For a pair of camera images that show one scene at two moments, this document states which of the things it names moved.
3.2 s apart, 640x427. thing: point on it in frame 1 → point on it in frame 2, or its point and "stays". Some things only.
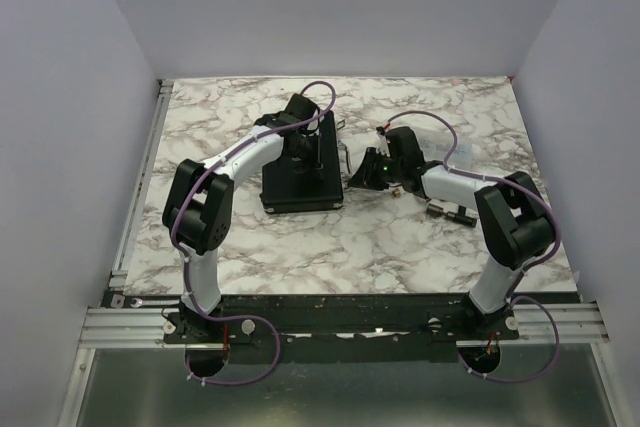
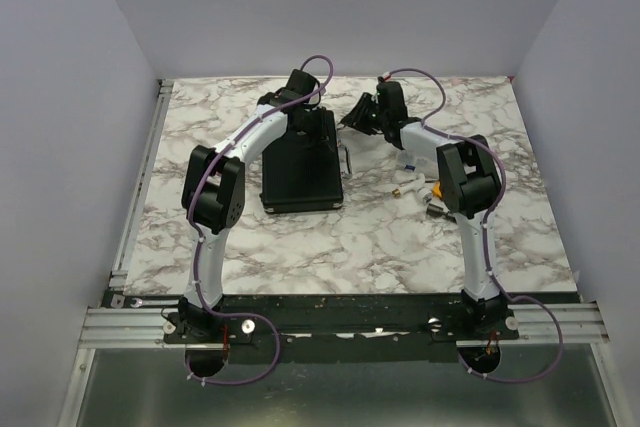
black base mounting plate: (343, 328) stays
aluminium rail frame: (127, 319) stays
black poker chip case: (287, 190) stays
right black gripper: (366, 176) → (357, 118)
